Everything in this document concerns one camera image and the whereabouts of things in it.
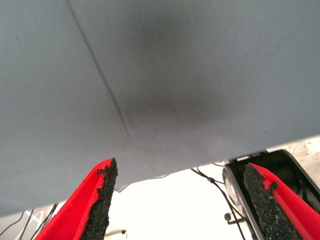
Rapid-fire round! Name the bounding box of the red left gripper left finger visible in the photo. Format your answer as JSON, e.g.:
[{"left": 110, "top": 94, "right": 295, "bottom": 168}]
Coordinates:
[{"left": 34, "top": 157, "right": 119, "bottom": 240}]

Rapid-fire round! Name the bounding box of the black bundled floor cable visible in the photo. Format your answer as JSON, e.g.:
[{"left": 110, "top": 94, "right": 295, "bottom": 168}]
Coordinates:
[{"left": 190, "top": 167, "right": 249, "bottom": 240}]

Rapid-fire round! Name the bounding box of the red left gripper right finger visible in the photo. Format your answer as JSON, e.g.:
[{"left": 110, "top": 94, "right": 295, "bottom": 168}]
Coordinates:
[{"left": 243, "top": 162, "right": 320, "bottom": 240}]

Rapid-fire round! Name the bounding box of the thin black floor cable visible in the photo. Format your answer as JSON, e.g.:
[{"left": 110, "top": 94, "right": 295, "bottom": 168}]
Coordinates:
[{"left": 31, "top": 201, "right": 60, "bottom": 240}]

